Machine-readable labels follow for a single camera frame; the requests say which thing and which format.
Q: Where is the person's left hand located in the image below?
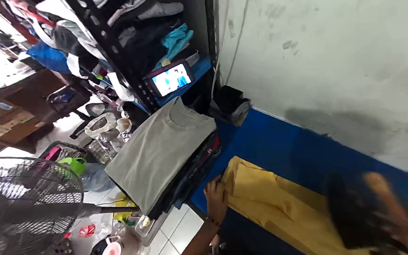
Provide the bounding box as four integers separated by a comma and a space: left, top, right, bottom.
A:
203, 175, 229, 226

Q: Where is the person's right hand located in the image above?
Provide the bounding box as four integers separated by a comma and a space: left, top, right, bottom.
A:
363, 172, 408, 255

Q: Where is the black iron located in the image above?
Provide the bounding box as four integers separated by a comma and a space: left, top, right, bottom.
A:
325, 173, 403, 251

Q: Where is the yellow garment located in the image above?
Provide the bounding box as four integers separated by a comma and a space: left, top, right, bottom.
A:
222, 156, 371, 255

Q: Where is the stack of folded clothes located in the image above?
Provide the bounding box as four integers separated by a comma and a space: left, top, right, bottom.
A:
105, 96, 222, 220

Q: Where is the blue table cover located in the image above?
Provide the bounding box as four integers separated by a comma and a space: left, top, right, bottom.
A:
191, 107, 408, 255

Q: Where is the clear plastic container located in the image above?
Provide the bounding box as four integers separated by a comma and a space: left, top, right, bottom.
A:
134, 215, 156, 238

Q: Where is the black open box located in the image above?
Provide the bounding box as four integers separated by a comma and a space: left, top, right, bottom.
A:
209, 85, 252, 127

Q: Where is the yellow plastic bag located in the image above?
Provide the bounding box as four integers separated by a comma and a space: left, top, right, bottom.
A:
113, 194, 137, 224

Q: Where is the phone with dark case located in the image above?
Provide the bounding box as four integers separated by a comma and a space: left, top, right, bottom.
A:
144, 59, 195, 98

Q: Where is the clear plastic jug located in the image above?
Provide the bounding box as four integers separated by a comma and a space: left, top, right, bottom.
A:
80, 163, 115, 193

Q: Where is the pink white cup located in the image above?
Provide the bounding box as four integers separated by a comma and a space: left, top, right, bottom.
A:
102, 237, 124, 255

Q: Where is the white round bag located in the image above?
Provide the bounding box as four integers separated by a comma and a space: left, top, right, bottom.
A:
84, 112, 117, 139

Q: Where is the clear bag with red print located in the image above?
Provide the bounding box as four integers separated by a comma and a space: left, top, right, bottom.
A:
64, 222, 112, 241

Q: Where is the light green plastic bowl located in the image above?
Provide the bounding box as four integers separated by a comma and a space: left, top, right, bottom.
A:
58, 157, 87, 177

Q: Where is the dark laundry basket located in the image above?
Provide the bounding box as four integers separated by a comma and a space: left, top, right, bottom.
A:
38, 141, 90, 164

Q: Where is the pile of dark clothes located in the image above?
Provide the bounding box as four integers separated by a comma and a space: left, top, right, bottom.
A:
99, 0, 200, 71

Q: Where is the black chair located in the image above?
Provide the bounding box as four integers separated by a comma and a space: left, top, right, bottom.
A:
46, 85, 93, 139

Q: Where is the black metal shelf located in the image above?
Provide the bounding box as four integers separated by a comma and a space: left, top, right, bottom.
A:
64, 0, 219, 115

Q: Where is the black electric fan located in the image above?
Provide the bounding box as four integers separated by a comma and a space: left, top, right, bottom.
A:
0, 157, 140, 255

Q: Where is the pile of mixed clothes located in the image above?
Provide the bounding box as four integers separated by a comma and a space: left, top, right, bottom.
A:
3, 0, 135, 103

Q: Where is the brown wooden desk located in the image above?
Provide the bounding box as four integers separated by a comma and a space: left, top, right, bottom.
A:
0, 68, 69, 157

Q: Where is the white cable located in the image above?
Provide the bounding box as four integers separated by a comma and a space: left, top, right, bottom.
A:
211, 0, 230, 100

